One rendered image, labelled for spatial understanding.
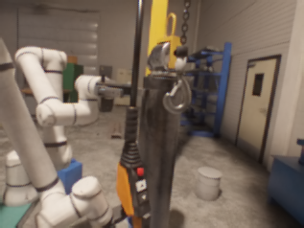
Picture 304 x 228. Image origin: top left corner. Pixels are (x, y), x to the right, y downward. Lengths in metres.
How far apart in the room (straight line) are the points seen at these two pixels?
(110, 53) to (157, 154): 9.69
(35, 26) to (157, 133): 11.21
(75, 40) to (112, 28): 1.99
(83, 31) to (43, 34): 2.05
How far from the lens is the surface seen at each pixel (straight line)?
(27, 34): 12.04
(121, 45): 10.54
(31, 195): 1.34
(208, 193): 2.79
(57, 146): 1.29
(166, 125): 1.00
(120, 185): 0.72
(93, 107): 0.84
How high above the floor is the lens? 1.46
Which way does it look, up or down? 8 degrees down
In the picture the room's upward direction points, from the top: 5 degrees clockwise
